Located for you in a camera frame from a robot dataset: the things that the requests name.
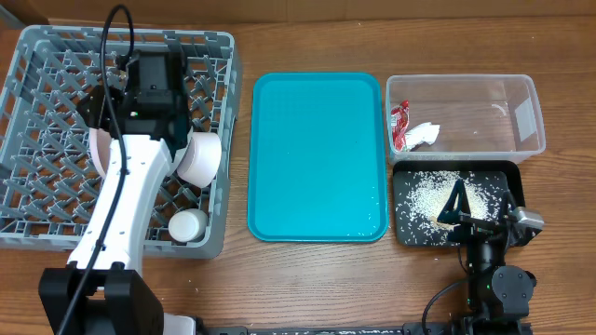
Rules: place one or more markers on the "large white plate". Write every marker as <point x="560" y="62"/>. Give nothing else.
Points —
<point x="99" y="147"/>

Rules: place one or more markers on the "teal serving tray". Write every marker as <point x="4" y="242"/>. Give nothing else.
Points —
<point x="317" y="170"/>

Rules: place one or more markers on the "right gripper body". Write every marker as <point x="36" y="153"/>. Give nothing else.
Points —
<point x="472" y="228"/>

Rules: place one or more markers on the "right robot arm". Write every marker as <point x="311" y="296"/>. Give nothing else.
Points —
<point x="498" y="294"/>

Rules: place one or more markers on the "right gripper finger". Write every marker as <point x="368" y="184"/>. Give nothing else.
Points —
<point x="457" y="205"/>
<point x="508" y="201"/>

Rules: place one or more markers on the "white tissue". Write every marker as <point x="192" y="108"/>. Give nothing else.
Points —
<point x="424" y="133"/>

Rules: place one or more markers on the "white cup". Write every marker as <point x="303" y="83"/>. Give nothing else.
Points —
<point x="188" y="225"/>

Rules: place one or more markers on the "black tray bin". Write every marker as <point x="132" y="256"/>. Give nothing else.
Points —
<point x="508" y="168"/>

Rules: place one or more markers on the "spilled white rice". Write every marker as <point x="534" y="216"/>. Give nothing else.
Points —
<point x="421" y="195"/>

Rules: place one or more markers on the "grey dish rack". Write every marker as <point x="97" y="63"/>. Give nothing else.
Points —
<point x="49" y="185"/>

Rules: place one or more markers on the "red snack wrapper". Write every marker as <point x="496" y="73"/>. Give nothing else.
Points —
<point x="399" y="122"/>

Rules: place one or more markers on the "clear plastic bin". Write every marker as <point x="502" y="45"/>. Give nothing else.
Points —
<point x="481" y="116"/>

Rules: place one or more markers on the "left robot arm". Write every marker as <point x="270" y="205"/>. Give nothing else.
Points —
<point x="100" y="290"/>

